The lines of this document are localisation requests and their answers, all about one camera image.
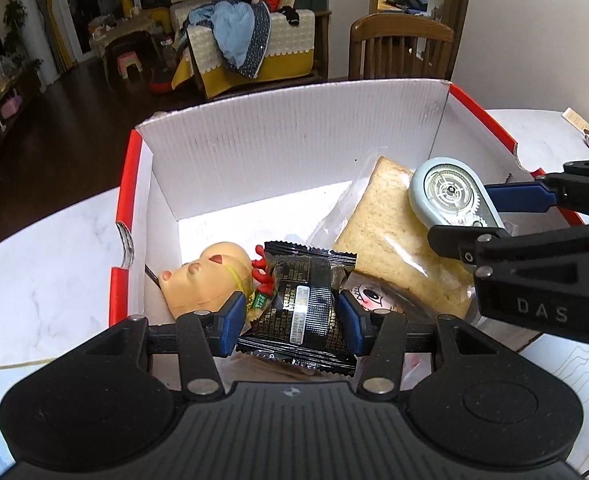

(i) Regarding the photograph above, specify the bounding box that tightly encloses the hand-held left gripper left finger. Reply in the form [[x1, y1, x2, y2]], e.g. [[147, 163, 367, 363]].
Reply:
[[82, 292, 248, 400]]

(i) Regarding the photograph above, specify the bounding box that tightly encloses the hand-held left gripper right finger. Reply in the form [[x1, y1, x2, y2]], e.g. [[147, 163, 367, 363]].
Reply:
[[337, 291, 480, 393]]

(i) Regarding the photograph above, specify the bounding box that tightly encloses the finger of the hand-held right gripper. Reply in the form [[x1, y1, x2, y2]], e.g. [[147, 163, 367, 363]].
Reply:
[[427, 225, 589, 266], [484, 159, 589, 221]]

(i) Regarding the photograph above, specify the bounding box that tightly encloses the white eraser with face print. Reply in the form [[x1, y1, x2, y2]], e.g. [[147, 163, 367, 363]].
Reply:
[[344, 280, 425, 318]]

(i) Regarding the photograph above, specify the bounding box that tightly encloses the small yellow candy wrapper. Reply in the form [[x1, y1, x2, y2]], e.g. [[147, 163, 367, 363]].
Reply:
[[247, 290, 270, 321]]

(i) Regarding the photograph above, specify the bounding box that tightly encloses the yellow rubber animal toy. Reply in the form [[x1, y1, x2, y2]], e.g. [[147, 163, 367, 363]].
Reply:
[[157, 241, 255, 321]]

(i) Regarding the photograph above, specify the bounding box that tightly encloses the light blue correction tape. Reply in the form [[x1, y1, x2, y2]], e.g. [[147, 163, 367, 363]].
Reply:
[[408, 156, 517, 236]]

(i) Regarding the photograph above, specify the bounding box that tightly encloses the small red reindeer toy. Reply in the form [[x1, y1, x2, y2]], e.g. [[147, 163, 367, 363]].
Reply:
[[249, 245, 275, 296]]

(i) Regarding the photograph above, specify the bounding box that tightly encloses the black snack packet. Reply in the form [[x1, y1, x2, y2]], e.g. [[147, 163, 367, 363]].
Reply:
[[235, 241, 357, 377]]

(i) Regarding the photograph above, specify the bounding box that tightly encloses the bagged bread slice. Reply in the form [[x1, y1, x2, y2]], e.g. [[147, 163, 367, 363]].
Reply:
[[307, 156, 477, 318]]

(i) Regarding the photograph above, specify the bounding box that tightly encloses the red cardboard box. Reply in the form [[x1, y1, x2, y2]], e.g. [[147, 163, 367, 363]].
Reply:
[[108, 77, 589, 361]]

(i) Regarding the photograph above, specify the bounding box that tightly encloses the yellow card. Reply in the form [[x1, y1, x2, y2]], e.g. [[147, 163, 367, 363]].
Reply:
[[561, 106, 589, 133]]

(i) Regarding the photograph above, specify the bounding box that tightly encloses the wooden chair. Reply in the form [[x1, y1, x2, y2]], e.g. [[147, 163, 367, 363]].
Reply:
[[348, 12, 455, 81]]

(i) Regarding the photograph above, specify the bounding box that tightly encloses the red round floor object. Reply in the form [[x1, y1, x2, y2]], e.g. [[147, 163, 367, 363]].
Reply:
[[148, 67, 175, 93]]

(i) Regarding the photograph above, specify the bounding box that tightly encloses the sofa with yellow cover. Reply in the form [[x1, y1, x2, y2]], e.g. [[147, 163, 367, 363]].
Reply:
[[169, 0, 332, 101]]

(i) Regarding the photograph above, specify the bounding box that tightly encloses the pink stool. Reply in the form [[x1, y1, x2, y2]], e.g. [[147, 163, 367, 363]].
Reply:
[[116, 51, 142, 78]]

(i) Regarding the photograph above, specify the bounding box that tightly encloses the pile of blue clothes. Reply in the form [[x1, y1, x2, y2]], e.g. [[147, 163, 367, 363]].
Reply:
[[182, 0, 272, 80]]

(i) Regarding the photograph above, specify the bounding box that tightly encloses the wooden coffee table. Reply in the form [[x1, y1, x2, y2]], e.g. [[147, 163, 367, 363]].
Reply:
[[89, 12, 162, 86]]

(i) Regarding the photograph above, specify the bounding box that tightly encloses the white standing air conditioner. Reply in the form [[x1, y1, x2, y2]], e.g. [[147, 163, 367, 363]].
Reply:
[[14, 0, 60, 86]]

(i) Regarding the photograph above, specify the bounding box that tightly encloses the green house plant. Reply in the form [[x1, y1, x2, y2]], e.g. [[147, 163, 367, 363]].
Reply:
[[2, 0, 42, 76]]

